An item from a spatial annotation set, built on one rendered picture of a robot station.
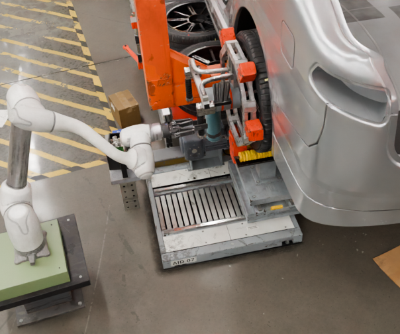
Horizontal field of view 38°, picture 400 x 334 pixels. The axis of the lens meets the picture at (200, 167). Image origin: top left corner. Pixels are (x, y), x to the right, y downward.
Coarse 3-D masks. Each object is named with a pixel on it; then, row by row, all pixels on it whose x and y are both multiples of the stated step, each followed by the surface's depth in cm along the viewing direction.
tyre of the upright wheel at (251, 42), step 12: (240, 36) 306; (252, 36) 295; (252, 48) 290; (252, 60) 289; (264, 60) 286; (264, 72) 284; (264, 84) 283; (264, 96) 284; (264, 108) 286; (264, 120) 289; (264, 132) 294; (252, 144) 324; (264, 144) 302
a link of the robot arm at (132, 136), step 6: (132, 126) 296; (138, 126) 295; (144, 126) 295; (126, 132) 293; (132, 132) 293; (138, 132) 293; (144, 132) 293; (120, 138) 296; (126, 138) 293; (132, 138) 292; (138, 138) 292; (144, 138) 292; (150, 138) 295; (126, 144) 295; (132, 144) 292; (150, 144) 295
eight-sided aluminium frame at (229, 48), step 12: (228, 48) 300; (240, 48) 299; (240, 60) 290; (240, 84) 288; (240, 96) 291; (252, 96) 289; (252, 108) 289; (228, 120) 337; (240, 132) 331; (240, 144) 314
